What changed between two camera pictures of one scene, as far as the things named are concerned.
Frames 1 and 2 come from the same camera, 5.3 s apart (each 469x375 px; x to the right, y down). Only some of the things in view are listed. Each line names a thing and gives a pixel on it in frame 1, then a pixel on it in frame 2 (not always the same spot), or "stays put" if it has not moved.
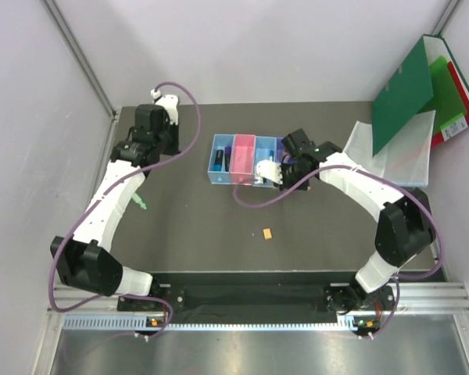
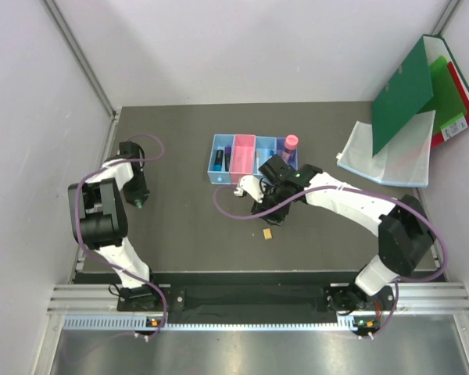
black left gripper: [174, 129] to [141, 194]
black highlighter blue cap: [218, 162] stays put
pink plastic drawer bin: [243, 159] stays put
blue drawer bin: [219, 170] stays put
